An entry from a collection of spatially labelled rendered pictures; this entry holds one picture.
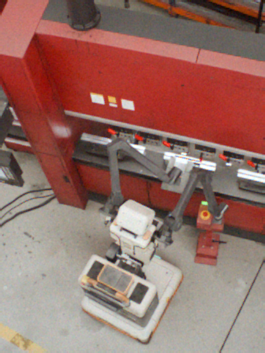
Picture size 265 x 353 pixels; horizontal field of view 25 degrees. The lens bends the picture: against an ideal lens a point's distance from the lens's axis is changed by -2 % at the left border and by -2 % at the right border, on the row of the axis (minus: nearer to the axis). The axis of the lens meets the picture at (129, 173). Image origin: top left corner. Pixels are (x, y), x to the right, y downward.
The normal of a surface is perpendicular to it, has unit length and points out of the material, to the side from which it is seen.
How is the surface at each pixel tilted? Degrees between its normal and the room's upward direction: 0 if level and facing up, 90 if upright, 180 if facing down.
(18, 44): 0
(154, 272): 0
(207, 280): 0
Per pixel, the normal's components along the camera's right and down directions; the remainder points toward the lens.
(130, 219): -0.42, 0.31
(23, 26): -0.09, -0.43
